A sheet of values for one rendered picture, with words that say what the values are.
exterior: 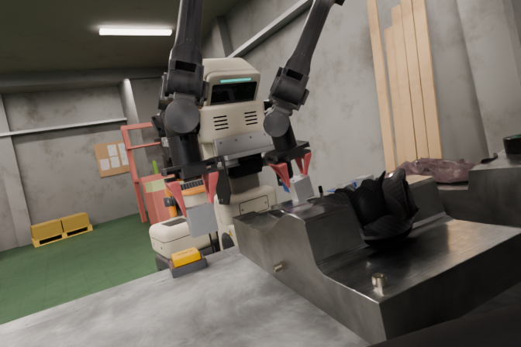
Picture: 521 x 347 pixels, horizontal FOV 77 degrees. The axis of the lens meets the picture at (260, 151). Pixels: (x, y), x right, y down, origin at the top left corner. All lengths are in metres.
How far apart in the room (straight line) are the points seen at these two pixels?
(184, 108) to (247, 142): 0.61
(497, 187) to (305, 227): 0.42
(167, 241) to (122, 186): 8.32
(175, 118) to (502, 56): 2.90
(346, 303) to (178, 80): 0.46
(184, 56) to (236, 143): 0.52
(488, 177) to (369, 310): 0.43
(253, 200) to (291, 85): 0.53
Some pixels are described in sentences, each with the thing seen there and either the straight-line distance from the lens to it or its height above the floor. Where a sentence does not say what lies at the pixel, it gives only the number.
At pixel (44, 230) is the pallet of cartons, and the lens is 8.51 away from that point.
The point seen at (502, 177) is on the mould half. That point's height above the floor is 0.89.
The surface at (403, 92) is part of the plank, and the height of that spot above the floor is 1.25.
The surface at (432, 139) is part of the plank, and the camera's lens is 3.15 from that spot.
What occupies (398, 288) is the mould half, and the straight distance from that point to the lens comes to 0.41.
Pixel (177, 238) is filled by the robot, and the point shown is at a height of 0.77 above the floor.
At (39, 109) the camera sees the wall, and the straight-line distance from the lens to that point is 9.72.
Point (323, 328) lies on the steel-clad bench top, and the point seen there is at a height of 0.80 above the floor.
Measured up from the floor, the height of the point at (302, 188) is 0.92.
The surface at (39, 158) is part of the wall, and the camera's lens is 9.54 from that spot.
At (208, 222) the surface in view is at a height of 0.93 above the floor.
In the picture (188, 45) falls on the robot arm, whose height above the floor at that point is 1.27.
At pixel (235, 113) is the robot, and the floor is 1.18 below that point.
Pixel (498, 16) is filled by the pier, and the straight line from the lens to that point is 3.25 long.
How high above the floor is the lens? 1.04
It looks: 1 degrees down
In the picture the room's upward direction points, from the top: 12 degrees counter-clockwise
